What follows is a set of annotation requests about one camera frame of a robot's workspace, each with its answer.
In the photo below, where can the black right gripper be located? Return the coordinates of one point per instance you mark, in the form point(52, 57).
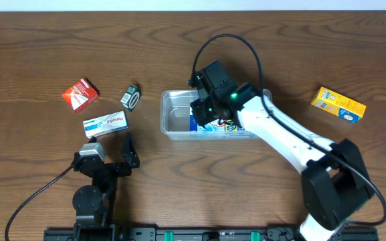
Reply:
point(199, 109)

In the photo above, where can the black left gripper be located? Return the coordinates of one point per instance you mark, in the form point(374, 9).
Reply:
point(130, 158)

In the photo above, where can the white Panadol box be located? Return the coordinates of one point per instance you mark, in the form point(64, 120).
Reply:
point(105, 124)

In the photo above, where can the blue KoolFever box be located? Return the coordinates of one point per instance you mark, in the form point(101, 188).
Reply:
point(214, 126)

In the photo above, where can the yellow medicine box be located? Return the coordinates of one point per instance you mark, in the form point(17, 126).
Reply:
point(338, 105)

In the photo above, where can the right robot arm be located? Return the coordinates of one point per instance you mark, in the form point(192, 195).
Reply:
point(335, 181)

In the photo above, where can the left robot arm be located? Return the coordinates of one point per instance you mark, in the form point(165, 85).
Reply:
point(94, 203)

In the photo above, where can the clear plastic container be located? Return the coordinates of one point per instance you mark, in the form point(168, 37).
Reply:
point(175, 119)

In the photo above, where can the small dark green box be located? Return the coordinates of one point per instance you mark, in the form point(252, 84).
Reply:
point(131, 98)

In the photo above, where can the red Panadol box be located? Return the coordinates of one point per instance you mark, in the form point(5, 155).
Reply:
point(81, 94)

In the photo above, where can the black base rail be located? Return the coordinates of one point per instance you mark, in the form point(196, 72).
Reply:
point(192, 234)

